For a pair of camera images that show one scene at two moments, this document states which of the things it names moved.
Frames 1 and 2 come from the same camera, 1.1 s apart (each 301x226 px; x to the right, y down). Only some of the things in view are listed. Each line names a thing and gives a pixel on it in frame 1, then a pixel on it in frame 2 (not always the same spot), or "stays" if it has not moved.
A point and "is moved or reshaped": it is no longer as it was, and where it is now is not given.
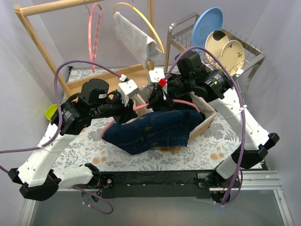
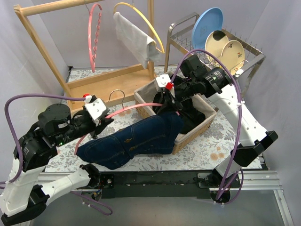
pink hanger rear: x=93 y=68 stays
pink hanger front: x=111 y=123 is moved or reshaped
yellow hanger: x=162 y=52 stays
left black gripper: x=125 y=111 to x=94 y=124
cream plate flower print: x=233 y=56 stays
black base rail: x=154 y=183 stays
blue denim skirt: x=153 y=130 is moved or reshaped
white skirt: x=142 y=47 stays
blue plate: x=209 y=20 stays
